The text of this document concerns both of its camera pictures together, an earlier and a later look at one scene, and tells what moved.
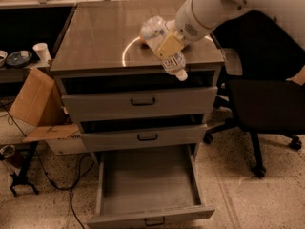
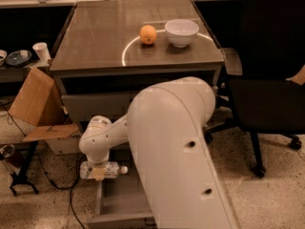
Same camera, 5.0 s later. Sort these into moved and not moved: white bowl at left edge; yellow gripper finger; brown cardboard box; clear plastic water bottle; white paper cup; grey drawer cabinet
Moved: clear plastic water bottle; yellow gripper finger
Not moved: grey drawer cabinet; white bowl at left edge; brown cardboard box; white paper cup
